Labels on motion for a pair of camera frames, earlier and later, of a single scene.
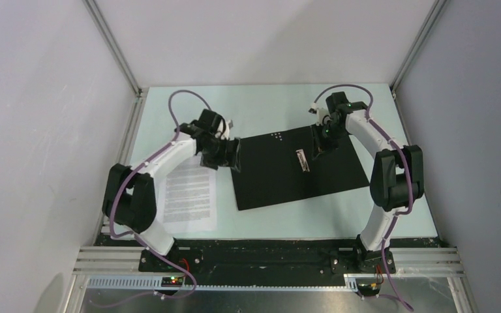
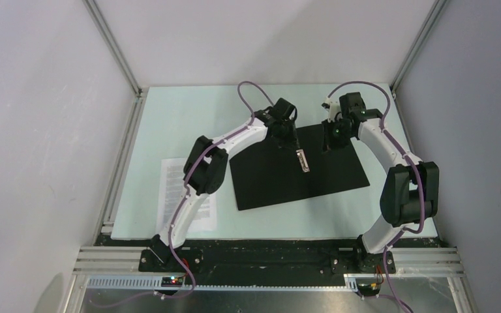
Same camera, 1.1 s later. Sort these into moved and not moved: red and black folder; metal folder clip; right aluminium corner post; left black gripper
Moved: left black gripper
Not moved: metal folder clip; red and black folder; right aluminium corner post
